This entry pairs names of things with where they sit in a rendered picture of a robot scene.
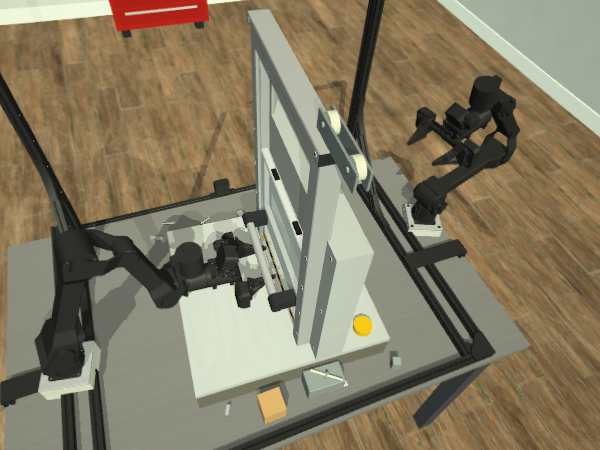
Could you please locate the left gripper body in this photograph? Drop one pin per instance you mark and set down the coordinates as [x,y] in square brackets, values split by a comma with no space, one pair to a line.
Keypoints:
[474,150]

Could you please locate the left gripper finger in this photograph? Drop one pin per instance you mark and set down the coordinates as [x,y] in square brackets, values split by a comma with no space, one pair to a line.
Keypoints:
[451,158]
[421,131]

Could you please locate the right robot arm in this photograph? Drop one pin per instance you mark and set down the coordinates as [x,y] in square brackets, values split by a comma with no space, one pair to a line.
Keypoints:
[75,256]

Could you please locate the yellow short cylinder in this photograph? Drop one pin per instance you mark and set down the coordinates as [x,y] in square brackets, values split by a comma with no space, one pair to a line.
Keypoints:
[362,326]

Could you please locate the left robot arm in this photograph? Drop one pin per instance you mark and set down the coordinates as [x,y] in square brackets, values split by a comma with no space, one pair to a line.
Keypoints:
[431,193]

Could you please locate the tan cardboard box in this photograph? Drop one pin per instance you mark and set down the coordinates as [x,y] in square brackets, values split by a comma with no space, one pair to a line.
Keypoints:
[271,405]

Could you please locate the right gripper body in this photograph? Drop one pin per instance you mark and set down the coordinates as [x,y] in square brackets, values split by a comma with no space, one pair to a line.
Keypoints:
[242,293]

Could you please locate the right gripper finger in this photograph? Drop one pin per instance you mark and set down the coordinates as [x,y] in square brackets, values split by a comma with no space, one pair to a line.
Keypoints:
[257,284]
[245,249]

